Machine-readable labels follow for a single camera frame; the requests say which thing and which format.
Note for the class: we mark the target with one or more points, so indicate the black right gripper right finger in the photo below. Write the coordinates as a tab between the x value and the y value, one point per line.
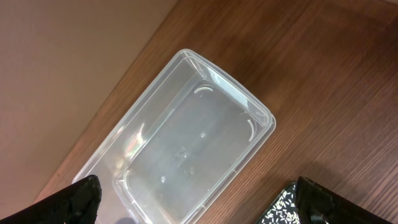
318	205

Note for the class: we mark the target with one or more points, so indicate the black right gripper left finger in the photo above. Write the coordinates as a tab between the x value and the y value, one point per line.
78	203

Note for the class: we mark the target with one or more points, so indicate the clear plastic waste bin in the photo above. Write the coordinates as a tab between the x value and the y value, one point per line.
179	145

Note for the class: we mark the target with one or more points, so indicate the black tray with rice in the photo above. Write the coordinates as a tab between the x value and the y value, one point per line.
283	209

